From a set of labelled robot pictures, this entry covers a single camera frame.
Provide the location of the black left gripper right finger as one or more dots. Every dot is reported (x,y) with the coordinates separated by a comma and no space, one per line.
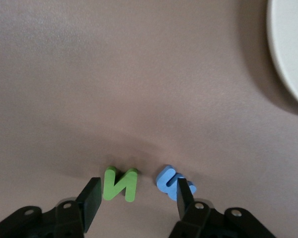
(185,205)

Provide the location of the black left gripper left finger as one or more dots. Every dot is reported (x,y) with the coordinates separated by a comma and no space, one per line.
(89,200)

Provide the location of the green letter N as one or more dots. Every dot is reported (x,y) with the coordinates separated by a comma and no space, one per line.
(109,187)

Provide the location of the blue letter m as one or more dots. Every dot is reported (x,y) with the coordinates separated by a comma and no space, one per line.
(165,181)

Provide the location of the brown table mat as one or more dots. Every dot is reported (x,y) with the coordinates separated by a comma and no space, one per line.
(89,62)

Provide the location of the cream round plate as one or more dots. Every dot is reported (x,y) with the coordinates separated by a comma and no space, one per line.
(293,49)

